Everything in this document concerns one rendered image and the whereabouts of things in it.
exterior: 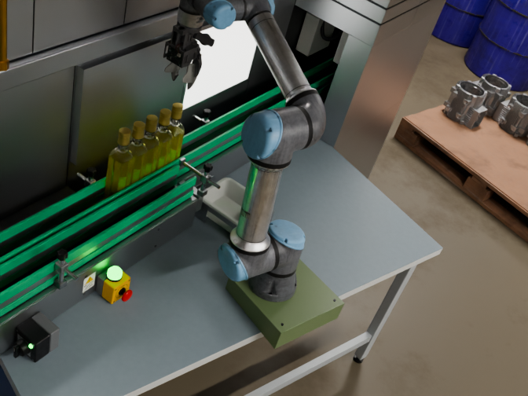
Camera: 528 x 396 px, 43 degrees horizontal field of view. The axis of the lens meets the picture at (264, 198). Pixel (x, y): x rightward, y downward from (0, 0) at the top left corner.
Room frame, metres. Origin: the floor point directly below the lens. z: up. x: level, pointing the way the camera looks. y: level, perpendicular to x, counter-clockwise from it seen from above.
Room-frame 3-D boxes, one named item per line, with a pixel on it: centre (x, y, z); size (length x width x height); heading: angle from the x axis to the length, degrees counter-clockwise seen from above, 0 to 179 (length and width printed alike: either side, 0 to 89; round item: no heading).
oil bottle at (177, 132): (1.78, 0.34, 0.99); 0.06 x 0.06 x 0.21; 67
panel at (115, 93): (1.98, 0.40, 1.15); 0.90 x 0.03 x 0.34; 155
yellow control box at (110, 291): (1.33, 0.34, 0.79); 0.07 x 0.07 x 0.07; 65
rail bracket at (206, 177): (1.75, 0.22, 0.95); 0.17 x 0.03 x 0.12; 65
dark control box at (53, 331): (1.07, 0.46, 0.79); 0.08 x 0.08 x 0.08; 65
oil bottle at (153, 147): (1.68, 0.39, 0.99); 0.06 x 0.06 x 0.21; 66
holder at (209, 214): (1.82, 0.11, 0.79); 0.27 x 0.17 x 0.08; 65
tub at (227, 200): (1.81, 0.09, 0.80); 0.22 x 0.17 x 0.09; 65
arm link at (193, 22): (1.76, 0.35, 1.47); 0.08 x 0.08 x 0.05
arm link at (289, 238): (1.51, -0.09, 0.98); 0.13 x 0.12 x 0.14; 136
